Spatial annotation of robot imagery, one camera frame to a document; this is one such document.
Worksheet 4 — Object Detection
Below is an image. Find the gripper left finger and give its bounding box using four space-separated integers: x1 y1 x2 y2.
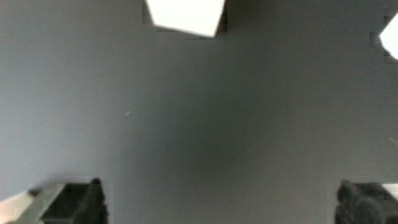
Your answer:
9 178 108 224

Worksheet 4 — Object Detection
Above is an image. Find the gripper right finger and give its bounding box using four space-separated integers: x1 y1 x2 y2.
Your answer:
334 180 398 224

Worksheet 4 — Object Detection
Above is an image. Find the white table leg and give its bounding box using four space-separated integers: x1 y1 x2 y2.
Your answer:
145 0 225 38
380 23 398 60

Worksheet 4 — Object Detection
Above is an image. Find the white u-shaped obstacle fence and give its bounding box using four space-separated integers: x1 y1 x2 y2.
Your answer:
0 191 37 224

